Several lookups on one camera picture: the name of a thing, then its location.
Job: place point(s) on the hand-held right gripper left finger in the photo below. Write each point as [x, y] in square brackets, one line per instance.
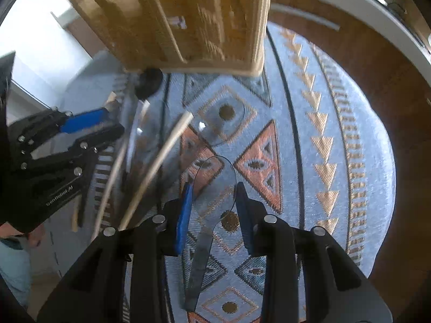
[183, 222]

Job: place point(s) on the person's left hand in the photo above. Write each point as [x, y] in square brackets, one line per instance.
[33, 237]

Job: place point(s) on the patterned woven tablecloth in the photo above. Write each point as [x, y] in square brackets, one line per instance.
[303, 161]

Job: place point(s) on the white kitchen counter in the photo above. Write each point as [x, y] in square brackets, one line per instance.
[370, 20]

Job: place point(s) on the black round object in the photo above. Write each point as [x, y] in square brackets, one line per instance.
[148, 81]

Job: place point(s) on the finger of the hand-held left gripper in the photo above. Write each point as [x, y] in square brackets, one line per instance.
[84, 119]
[101, 135]

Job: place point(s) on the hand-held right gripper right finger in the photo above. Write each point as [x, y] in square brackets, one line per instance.
[245, 223]

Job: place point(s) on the person's blue jeans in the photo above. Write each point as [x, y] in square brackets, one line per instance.
[13, 269]

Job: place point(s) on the tan plastic utensil basket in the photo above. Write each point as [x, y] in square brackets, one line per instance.
[188, 16]

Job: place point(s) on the clear plastic spoon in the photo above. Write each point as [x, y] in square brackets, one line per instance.
[202, 252]
[219, 131]

